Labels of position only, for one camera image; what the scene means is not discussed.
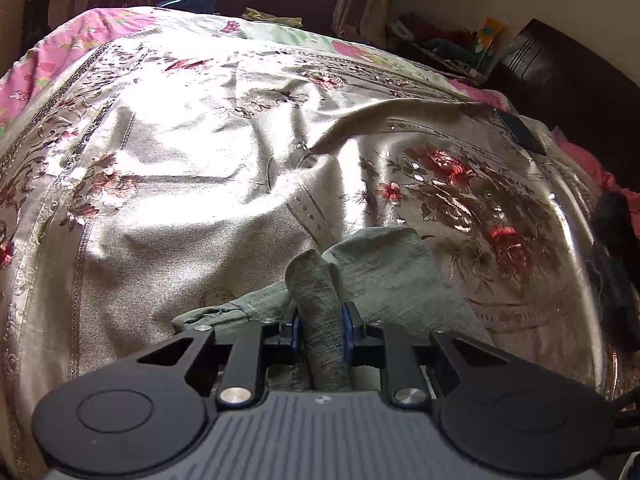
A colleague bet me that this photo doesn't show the dark blue flat case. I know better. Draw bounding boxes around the dark blue flat case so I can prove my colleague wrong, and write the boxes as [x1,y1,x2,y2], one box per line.
[492,109,549,156]

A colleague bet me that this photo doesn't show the pink floral bed sheet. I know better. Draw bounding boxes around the pink floral bed sheet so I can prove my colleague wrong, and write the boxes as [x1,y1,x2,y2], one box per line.
[0,6,508,138]

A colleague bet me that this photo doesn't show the pile of mixed clutter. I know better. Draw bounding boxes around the pile of mixed clutter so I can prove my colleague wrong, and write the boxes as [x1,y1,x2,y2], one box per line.
[384,11,482,75]

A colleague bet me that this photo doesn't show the dark wooden headboard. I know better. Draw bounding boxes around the dark wooden headboard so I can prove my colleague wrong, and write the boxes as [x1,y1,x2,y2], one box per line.
[487,18,640,196]

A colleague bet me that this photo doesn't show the dark bag with blue trim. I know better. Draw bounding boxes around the dark bag with blue trim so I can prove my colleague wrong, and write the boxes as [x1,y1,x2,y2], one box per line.
[159,0,222,14]

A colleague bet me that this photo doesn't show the colourful printed box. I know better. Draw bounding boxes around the colourful printed box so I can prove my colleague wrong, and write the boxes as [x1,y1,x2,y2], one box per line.
[471,17,507,72]

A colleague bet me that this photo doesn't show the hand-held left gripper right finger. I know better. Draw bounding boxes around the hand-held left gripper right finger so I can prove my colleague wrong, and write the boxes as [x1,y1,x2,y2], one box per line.
[341,301,513,409]

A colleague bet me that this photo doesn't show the shiny floral bedspread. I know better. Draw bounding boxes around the shiny floral bedspread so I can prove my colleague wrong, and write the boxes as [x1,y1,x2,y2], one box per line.
[0,35,626,480]

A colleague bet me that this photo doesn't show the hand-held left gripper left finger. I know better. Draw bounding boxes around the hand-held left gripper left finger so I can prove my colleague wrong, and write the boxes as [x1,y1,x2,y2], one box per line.
[132,314,302,407]

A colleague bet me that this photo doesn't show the grey-green pants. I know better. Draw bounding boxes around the grey-green pants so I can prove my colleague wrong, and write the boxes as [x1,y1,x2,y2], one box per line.
[172,226,497,393]

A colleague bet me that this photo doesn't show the yellow-green cloth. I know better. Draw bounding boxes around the yellow-green cloth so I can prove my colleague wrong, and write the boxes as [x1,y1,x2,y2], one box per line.
[242,7,304,29]

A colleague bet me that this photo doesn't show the black fleece cloth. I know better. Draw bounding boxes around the black fleece cloth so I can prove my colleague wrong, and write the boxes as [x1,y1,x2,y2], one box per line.
[589,191,640,356]

